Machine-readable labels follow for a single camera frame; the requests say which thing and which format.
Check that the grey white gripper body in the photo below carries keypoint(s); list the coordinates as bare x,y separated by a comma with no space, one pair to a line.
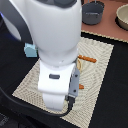
55,83

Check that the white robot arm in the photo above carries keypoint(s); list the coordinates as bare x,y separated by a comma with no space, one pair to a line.
54,27

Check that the white woven placemat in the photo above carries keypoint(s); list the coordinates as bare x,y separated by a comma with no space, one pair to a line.
91,77

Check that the pink wooden tray board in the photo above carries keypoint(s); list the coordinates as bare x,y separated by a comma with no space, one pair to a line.
108,27

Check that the grey cooking pot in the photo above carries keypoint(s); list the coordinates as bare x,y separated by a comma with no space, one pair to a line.
92,12

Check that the beige bowl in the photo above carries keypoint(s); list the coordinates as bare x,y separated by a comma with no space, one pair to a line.
122,15

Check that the wooden handled knife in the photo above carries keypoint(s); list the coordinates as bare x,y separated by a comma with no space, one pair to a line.
87,58

